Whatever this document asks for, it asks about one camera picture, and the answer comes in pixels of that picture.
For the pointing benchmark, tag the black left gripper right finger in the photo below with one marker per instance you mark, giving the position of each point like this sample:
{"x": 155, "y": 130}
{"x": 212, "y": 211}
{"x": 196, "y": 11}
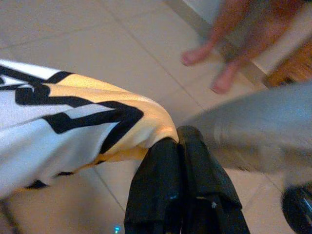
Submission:
{"x": 207, "y": 200}

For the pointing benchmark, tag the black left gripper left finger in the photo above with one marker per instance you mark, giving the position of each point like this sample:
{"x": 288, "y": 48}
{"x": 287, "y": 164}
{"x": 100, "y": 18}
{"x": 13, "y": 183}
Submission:
{"x": 156, "y": 195}

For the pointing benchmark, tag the yellow cartoon print blanket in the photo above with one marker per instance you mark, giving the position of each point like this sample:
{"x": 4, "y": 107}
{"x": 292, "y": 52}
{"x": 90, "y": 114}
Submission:
{"x": 73, "y": 117}

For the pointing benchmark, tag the black robot left foot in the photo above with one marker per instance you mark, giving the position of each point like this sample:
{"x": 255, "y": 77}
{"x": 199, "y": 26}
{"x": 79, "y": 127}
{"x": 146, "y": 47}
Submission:
{"x": 299, "y": 209}

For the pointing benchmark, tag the wooden slat platform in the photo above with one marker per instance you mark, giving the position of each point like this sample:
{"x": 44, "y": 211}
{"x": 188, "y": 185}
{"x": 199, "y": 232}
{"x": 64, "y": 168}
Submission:
{"x": 295, "y": 65}

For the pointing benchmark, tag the person bare hand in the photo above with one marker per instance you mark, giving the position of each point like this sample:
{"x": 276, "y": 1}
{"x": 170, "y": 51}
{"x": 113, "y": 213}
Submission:
{"x": 243, "y": 29}

